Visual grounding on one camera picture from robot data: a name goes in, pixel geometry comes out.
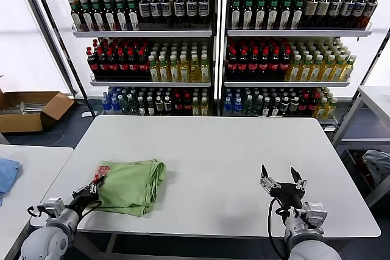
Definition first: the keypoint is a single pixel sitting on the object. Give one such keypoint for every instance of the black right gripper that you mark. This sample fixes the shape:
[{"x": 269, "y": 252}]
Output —
[{"x": 288, "y": 194}]

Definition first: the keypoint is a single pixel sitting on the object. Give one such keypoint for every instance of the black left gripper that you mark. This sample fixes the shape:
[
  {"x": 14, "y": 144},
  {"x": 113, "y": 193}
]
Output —
[{"x": 82, "y": 196}]

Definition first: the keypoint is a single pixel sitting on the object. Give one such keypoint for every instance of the light green polo shirt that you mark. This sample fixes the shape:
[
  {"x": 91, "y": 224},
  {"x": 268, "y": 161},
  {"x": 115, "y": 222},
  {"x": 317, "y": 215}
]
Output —
[{"x": 131, "y": 187}]

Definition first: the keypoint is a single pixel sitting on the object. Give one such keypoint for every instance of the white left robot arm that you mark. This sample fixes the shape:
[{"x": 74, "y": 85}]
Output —
[{"x": 42, "y": 241}]

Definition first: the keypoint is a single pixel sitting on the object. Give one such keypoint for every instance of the small white floor object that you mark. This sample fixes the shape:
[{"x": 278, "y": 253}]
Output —
[{"x": 86, "y": 114}]

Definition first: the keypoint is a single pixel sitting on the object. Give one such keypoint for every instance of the white-cap dark drink bottle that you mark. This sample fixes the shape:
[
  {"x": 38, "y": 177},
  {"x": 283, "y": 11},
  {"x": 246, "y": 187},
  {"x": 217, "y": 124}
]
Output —
[
  {"x": 275, "y": 107},
  {"x": 266, "y": 107},
  {"x": 294, "y": 106},
  {"x": 167, "y": 104},
  {"x": 285, "y": 106},
  {"x": 150, "y": 107},
  {"x": 140, "y": 107},
  {"x": 158, "y": 104}
]

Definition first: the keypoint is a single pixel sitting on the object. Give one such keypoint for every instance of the red-label dark drink bottle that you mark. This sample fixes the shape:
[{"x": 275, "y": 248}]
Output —
[
  {"x": 303, "y": 106},
  {"x": 312, "y": 104},
  {"x": 178, "y": 106},
  {"x": 187, "y": 106}
]

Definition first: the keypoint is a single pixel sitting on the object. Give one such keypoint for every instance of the green-tinted water bottle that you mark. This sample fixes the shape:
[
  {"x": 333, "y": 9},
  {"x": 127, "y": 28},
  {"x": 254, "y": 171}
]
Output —
[
  {"x": 248, "y": 106},
  {"x": 257, "y": 106},
  {"x": 123, "y": 106},
  {"x": 132, "y": 106}
]

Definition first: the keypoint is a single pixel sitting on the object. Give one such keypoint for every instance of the blue water bottle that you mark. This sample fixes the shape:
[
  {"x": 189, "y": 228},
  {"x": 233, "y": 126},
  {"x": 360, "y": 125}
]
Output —
[
  {"x": 106, "y": 104},
  {"x": 228, "y": 107},
  {"x": 237, "y": 107},
  {"x": 114, "y": 106}
]

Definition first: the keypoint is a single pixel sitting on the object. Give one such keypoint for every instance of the light blue cloth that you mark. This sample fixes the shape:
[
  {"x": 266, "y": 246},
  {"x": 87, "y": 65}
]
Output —
[{"x": 7, "y": 174}]

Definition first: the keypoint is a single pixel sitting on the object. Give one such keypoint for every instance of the pale grey cloth bundle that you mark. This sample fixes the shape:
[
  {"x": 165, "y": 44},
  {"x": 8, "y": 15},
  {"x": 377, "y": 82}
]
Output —
[{"x": 377, "y": 165}]

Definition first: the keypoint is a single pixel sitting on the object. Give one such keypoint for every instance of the open brown cardboard box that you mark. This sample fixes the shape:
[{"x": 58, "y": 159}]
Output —
[{"x": 18, "y": 124}]

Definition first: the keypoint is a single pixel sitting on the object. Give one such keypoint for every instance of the metal parts in plastic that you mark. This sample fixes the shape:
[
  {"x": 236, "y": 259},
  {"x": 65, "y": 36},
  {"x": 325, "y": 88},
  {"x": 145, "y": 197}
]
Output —
[{"x": 30, "y": 107}]

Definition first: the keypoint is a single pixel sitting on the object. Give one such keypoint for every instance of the red-cap cola bottle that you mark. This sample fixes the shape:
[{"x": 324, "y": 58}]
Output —
[
  {"x": 263, "y": 65},
  {"x": 113, "y": 66},
  {"x": 123, "y": 66},
  {"x": 285, "y": 65},
  {"x": 253, "y": 65},
  {"x": 143, "y": 66},
  {"x": 133, "y": 66},
  {"x": 232, "y": 65},
  {"x": 242, "y": 65},
  {"x": 274, "y": 65},
  {"x": 92, "y": 65},
  {"x": 102, "y": 65}
]

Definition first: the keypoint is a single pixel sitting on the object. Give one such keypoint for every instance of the green-cap dark drink bottle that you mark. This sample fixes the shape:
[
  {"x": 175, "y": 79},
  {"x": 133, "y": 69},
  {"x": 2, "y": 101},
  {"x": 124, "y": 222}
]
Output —
[
  {"x": 133, "y": 18},
  {"x": 273, "y": 15},
  {"x": 247, "y": 15},
  {"x": 235, "y": 13},
  {"x": 285, "y": 15},
  {"x": 121, "y": 18},
  {"x": 260, "y": 15},
  {"x": 109, "y": 18},
  {"x": 98, "y": 18},
  {"x": 76, "y": 16},
  {"x": 86, "y": 18},
  {"x": 298, "y": 15}
]

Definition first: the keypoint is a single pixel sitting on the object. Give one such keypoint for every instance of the beige-label dark tea bottle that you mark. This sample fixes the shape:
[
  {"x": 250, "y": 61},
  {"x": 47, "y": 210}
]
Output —
[
  {"x": 310, "y": 7},
  {"x": 323, "y": 7}
]

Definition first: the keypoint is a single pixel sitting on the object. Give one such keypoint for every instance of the blue-label dark tea bottle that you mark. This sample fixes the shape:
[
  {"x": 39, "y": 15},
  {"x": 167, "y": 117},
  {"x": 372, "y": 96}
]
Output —
[
  {"x": 203, "y": 8},
  {"x": 179, "y": 8},
  {"x": 335, "y": 7},
  {"x": 144, "y": 8},
  {"x": 359, "y": 8},
  {"x": 347, "y": 7},
  {"x": 371, "y": 8},
  {"x": 165, "y": 8},
  {"x": 192, "y": 8},
  {"x": 155, "y": 8}
]

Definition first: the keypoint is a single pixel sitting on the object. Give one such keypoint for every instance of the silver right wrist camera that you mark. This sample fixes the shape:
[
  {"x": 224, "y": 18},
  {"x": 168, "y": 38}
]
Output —
[{"x": 316, "y": 211}]

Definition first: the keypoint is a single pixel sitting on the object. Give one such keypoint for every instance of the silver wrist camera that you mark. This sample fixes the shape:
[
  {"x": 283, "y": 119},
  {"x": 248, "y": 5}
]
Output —
[
  {"x": 55, "y": 206},
  {"x": 316, "y": 211}
]

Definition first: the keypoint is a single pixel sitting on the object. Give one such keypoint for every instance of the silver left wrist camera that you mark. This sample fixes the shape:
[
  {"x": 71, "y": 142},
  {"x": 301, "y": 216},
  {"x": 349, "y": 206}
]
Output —
[{"x": 55, "y": 206}]

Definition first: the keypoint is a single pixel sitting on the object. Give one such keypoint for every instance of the white metal-frame side table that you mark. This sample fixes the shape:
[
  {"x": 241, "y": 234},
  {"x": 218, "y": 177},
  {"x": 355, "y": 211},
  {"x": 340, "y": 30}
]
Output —
[{"x": 374, "y": 98}]

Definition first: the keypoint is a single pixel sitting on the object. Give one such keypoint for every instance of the black slanted frame post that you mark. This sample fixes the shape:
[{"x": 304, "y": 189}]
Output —
[{"x": 61, "y": 44}]

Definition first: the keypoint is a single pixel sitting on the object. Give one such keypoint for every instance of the grey slanted frame post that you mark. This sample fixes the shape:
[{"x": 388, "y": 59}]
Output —
[{"x": 52, "y": 44}]

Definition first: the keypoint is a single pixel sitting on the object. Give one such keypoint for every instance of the dark frame post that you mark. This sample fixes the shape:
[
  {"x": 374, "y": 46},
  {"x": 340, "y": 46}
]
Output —
[{"x": 375, "y": 56}]

